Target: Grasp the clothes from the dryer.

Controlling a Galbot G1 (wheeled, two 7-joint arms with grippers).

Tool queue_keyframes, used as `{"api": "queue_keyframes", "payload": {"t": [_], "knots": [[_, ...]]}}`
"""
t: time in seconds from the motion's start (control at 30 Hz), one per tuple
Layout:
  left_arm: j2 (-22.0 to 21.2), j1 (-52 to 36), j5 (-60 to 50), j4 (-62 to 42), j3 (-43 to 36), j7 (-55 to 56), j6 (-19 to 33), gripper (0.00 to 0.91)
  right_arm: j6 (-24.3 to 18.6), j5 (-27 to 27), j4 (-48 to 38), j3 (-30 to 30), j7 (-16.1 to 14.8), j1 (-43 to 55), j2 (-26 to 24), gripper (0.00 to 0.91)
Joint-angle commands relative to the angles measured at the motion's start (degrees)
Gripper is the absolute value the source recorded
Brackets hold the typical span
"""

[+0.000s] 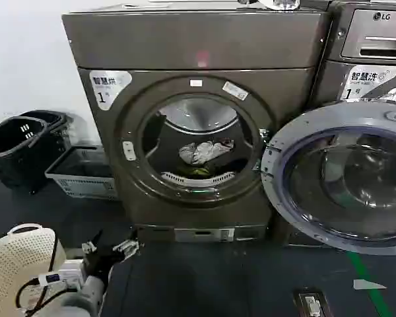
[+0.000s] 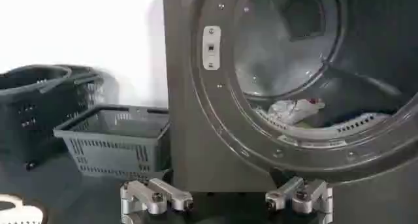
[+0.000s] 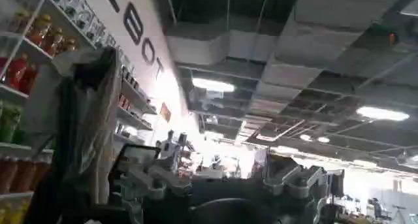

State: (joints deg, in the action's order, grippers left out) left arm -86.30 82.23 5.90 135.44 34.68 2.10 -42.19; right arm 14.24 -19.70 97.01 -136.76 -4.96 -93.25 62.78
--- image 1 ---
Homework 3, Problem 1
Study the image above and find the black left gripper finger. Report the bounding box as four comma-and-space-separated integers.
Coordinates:
113, 238, 145, 259
81, 229, 104, 255

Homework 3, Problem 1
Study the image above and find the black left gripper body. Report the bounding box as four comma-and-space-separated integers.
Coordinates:
84, 245, 117, 278

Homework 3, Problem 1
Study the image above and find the white slatted plastic crate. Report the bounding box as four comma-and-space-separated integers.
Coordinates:
45, 145, 119, 201

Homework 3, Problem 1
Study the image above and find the cream perforated laundry basket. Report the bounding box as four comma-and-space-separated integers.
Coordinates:
0, 223, 67, 317

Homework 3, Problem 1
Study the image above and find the green garment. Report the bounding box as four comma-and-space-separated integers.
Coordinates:
183, 164, 213, 180

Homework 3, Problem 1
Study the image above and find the black plastic laundry basket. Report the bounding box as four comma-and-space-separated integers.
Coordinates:
19, 110, 73, 195
0, 116, 50, 190

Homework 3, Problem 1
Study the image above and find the grey white crumpled garment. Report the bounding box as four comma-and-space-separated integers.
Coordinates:
178, 139, 234, 166

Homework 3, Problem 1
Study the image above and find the dark garment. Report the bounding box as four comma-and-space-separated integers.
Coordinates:
208, 157, 251, 178

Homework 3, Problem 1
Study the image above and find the round glass dryer door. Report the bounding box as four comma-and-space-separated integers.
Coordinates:
260, 98, 396, 256

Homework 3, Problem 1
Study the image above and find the grey front-loading dryer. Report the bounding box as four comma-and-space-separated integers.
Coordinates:
61, 2, 333, 244

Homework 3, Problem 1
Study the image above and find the white arrow floor marker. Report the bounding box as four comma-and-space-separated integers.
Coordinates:
352, 279, 389, 292

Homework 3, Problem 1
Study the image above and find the green floor tape strip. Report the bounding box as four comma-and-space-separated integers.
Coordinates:
345, 250, 394, 317

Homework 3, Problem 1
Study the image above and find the grey washing machine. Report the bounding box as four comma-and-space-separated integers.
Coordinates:
312, 0, 396, 248

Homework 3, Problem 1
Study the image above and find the clear item on dryer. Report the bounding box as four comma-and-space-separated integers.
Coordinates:
271, 0, 302, 11

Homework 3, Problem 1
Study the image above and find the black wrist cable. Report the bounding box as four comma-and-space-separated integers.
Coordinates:
15, 273, 62, 317

